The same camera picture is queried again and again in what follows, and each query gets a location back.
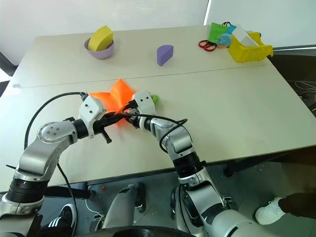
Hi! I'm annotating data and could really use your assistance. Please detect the yellow foam wedge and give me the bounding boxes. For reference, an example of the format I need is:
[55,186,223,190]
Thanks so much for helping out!
[88,25,115,52]

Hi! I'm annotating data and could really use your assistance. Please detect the round light blue case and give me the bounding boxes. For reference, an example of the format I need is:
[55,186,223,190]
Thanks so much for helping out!
[217,34,233,49]

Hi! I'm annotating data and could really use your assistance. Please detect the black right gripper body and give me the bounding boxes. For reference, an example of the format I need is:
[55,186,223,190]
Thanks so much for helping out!
[127,105,142,124]

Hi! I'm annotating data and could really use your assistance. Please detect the red handled scissors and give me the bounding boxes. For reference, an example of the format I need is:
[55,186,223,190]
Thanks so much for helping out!
[198,39,218,52]

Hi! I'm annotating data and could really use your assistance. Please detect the green packet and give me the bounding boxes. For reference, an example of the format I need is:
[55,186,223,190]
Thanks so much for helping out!
[207,22,231,44]

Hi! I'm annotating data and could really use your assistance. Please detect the black striped sneaker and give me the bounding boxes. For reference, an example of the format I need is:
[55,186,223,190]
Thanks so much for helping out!
[40,203,76,237]

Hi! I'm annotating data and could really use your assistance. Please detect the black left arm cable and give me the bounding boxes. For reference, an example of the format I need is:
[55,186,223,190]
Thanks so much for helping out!
[24,91,88,237]

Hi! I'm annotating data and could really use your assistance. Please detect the white sneaker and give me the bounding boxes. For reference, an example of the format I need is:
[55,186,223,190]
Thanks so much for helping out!
[255,197,285,226]

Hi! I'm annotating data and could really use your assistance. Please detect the black table leg foot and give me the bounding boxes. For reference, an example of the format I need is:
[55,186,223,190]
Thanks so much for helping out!
[223,159,238,178]

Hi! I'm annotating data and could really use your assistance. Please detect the purple foam wedge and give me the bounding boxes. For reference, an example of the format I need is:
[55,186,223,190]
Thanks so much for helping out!
[157,44,175,67]

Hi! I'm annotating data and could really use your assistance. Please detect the orange fabric pouch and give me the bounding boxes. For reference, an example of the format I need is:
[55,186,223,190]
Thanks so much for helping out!
[88,78,135,128]

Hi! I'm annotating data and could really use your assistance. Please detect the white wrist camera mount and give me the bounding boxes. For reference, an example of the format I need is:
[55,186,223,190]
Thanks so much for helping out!
[132,90,158,117]
[78,96,108,138]

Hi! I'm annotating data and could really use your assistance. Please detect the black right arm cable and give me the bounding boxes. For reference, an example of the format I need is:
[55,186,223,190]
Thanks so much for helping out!
[122,110,188,153]

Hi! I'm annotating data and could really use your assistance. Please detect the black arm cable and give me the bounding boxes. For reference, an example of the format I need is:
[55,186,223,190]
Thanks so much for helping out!
[24,91,88,237]
[122,110,188,153]

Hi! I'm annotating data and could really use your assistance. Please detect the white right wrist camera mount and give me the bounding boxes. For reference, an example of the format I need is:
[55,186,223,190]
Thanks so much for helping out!
[132,90,158,117]

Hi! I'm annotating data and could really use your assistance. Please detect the black table frame bar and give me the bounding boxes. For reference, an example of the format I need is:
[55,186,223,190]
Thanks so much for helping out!
[43,186,96,199]

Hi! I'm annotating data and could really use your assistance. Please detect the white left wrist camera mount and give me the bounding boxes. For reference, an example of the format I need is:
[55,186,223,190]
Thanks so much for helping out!
[78,96,108,138]

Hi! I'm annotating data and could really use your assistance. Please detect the white floor cable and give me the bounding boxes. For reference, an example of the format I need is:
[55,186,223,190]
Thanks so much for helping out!
[85,197,106,219]

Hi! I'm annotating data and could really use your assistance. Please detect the yellow plastic bin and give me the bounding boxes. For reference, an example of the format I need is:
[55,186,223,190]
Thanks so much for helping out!
[228,32,274,64]

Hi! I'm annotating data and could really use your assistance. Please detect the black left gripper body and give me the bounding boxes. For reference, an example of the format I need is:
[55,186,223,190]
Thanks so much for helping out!
[92,114,112,136]

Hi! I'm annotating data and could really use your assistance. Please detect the dark trouser leg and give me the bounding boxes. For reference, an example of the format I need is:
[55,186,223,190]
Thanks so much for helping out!
[278,189,316,218]

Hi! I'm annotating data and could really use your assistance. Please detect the white box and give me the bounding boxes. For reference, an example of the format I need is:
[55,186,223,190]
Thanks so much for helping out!
[232,24,260,47]

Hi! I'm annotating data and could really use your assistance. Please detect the purple bowl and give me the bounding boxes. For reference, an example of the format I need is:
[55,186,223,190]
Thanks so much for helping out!
[83,37,117,60]

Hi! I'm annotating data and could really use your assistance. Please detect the white cables beside table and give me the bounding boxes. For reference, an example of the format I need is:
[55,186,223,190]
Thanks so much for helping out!
[293,79,316,96]

